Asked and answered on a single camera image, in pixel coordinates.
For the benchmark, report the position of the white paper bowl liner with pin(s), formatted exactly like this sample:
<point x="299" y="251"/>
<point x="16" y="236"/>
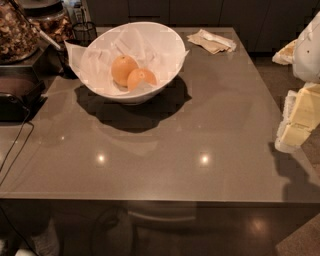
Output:
<point x="96" y="63"/>

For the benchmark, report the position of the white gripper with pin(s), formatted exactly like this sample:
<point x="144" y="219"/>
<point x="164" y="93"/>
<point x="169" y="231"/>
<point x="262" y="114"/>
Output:
<point x="308" y="53"/>

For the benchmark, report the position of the large glass nut jar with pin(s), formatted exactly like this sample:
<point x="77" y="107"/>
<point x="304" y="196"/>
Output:
<point x="18" y="39"/>

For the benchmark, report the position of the black wire cup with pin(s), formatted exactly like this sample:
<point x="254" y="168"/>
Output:
<point x="85" y="33"/>

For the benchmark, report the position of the left whole orange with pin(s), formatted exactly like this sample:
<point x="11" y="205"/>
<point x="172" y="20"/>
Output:
<point x="121" y="68"/>

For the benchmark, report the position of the white utensil handle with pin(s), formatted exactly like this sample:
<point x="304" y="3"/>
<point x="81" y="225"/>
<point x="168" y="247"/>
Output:
<point x="47" y="38"/>

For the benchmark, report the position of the white bowl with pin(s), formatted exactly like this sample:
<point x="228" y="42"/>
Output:
<point x="133" y="96"/>

